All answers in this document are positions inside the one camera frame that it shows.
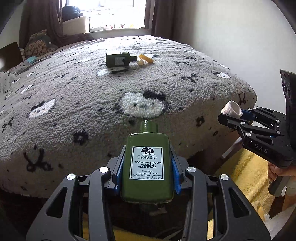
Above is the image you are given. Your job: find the brown patterned pillow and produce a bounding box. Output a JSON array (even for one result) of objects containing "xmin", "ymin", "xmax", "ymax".
[{"xmin": 24, "ymin": 30, "xmax": 58, "ymax": 59}]

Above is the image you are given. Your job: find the small white cylinder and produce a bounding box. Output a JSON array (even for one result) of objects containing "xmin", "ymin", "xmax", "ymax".
[{"xmin": 137, "ymin": 60, "xmax": 144, "ymax": 66}]

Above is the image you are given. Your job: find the brown right curtain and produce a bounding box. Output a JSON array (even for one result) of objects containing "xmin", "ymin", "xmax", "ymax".
[{"xmin": 144, "ymin": 1, "xmax": 198, "ymax": 44}]

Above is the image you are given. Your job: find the teal small object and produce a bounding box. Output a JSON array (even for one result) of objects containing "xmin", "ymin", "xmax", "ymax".
[{"xmin": 26, "ymin": 56, "xmax": 38, "ymax": 64}]

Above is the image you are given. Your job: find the white tape roll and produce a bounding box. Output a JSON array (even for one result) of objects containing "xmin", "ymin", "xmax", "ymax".
[{"xmin": 221, "ymin": 100, "xmax": 243, "ymax": 118}]

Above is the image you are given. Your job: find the grey patterned fleece blanket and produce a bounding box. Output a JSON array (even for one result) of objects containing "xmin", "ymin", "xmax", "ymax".
[{"xmin": 1, "ymin": 36, "xmax": 257, "ymax": 197}]

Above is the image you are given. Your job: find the brown curtain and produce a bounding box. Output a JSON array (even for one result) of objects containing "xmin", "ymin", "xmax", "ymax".
[
  {"xmin": 19, "ymin": 0, "xmax": 94, "ymax": 48},
  {"xmin": 144, "ymin": 1, "xmax": 198, "ymax": 44}
]

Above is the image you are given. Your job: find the dark wooden headboard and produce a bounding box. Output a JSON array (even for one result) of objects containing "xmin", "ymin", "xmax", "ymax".
[{"xmin": 0, "ymin": 42, "xmax": 23, "ymax": 72}]

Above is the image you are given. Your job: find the yellow cylindrical tube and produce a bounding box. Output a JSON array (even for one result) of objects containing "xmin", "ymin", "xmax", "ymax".
[{"xmin": 139, "ymin": 54, "xmax": 154, "ymax": 63}]

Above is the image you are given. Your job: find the small green Origins bottle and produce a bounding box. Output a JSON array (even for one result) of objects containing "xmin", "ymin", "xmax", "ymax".
[{"xmin": 121, "ymin": 120, "xmax": 174, "ymax": 204}]

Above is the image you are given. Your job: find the large dark green bottle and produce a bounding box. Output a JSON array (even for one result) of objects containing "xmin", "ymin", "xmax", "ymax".
[{"xmin": 105, "ymin": 52, "xmax": 137, "ymax": 68}]

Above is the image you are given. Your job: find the brown left curtain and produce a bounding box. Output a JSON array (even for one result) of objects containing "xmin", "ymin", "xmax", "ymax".
[{"xmin": 19, "ymin": 0, "xmax": 94, "ymax": 48}]

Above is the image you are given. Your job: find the person right hand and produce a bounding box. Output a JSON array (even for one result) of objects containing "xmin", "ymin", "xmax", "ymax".
[{"xmin": 267, "ymin": 162, "xmax": 296, "ymax": 212}]

